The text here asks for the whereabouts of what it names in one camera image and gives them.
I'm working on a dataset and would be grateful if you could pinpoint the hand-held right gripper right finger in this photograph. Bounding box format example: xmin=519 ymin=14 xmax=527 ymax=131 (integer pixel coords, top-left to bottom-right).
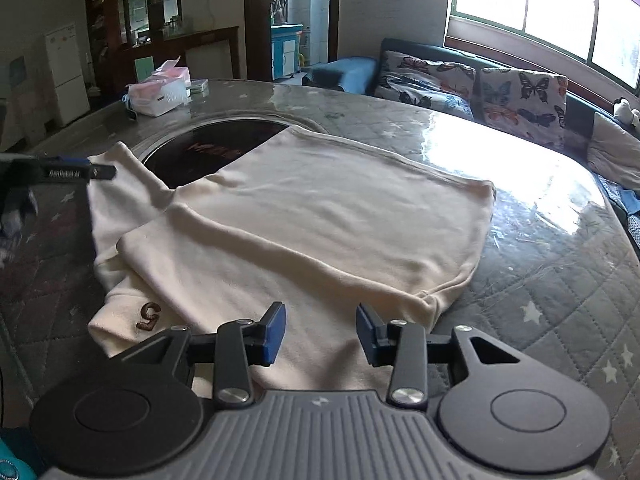
xmin=355 ymin=303 xmax=536 ymax=407

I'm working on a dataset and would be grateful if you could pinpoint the blue patterned sofa blanket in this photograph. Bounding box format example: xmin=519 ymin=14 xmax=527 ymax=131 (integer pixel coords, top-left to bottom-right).
xmin=597 ymin=175 xmax=640 ymax=252

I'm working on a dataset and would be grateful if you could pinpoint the green framed window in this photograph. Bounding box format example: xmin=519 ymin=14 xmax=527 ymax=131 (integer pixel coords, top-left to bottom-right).
xmin=446 ymin=0 xmax=640 ymax=92

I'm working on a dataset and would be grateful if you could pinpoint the dark wooden door frame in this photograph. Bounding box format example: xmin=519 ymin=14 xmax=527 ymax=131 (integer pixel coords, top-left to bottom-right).
xmin=243 ymin=0 xmax=342 ymax=82

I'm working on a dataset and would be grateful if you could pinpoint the white refrigerator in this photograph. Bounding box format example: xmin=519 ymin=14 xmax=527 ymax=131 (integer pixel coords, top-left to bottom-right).
xmin=44 ymin=21 xmax=92 ymax=128

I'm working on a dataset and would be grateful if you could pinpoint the plain grey cushion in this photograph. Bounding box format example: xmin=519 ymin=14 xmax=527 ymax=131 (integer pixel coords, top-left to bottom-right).
xmin=586 ymin=111 xmax=640 ymax=192

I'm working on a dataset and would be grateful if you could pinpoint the dark wooden display cabinet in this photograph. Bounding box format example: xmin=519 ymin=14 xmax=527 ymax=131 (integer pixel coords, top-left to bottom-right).
xmin=84 ymin=0 xmax=242 ymax=97

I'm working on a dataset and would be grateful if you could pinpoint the pink tissue pack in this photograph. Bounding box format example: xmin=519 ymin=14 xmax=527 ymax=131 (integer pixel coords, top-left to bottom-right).
xmin=126 ymin=59 xmax=192 ymax=117

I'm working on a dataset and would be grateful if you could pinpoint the panda plush toy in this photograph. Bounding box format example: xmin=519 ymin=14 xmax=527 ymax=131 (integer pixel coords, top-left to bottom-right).
xmin=612 ymin=96 xmax=640 ymax=132

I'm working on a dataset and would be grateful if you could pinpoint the butterfly print cushion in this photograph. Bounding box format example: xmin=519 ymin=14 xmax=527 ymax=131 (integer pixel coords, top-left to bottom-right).
xmin=475 ymin=66 xmax=569 ymax=151
xmin=375 ymin=54 xmax=477 ymax=122

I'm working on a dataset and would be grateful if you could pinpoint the round black induction cooktop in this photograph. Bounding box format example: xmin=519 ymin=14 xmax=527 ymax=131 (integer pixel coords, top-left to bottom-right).
xmin=141 ymin=118 xmax=290 ymax=190

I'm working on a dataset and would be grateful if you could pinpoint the cream sweatshirt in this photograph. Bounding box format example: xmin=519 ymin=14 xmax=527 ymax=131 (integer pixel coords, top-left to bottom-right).
xmin=87 ymin=125 xmax=497 ymax=392

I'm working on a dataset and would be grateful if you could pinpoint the blue corner sofa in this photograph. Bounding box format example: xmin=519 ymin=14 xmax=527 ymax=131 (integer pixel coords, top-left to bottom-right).
xmin=301 ymin=37 xmax=640 ymax=251

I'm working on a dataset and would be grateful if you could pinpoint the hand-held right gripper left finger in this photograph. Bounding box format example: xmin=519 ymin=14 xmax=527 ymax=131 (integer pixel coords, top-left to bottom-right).
xmin=107 ymin=301 xmax=288 ymax=409

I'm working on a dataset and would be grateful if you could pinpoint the blue bathroom cabinet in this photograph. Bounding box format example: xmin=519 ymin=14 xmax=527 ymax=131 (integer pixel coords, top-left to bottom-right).
xmin=271 ymin=23 xmax=305 ymax=80

